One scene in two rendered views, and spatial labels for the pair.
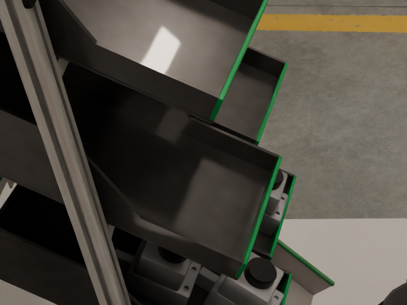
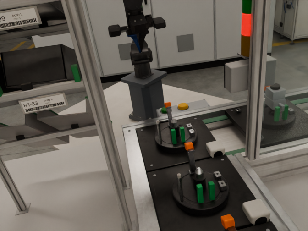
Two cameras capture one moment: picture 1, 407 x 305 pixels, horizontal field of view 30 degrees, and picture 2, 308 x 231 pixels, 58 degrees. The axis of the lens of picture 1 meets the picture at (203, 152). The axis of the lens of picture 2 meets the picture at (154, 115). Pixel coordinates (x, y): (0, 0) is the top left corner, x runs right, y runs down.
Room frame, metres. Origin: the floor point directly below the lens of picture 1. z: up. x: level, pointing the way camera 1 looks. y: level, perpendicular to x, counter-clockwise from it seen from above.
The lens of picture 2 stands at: (0.53, 0.79, 1.50)
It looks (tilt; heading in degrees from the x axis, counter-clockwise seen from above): 30 degrees down; 250
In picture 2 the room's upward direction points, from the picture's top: 9 degrees counter-clockwise
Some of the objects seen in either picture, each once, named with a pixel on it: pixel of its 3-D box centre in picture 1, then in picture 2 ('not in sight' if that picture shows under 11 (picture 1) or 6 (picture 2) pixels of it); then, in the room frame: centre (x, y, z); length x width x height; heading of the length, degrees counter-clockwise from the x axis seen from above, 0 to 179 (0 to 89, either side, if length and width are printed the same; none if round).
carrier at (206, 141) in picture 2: not in sight; (174, 129); (0.22, 0.11, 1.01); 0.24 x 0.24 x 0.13; 77
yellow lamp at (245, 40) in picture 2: not in sight; (251, 43); (0.06, 0.26, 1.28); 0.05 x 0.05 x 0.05
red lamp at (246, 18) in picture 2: not in sight; (252, 22); (0.06, 0.26, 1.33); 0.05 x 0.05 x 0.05
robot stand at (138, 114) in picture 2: not in sight; (146, 96); (0.17, -0.28, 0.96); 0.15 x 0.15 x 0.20; 24
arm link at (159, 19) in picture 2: not in sight; (135, 18); (0.22, -0.10, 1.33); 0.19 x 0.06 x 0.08; 166
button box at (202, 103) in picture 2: not in sight; (183, 113); (0.09, -0.09, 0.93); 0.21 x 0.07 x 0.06; 167
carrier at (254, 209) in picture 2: not in sight; (199, 180); (0.28, 0.34, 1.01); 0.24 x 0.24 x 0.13; 77
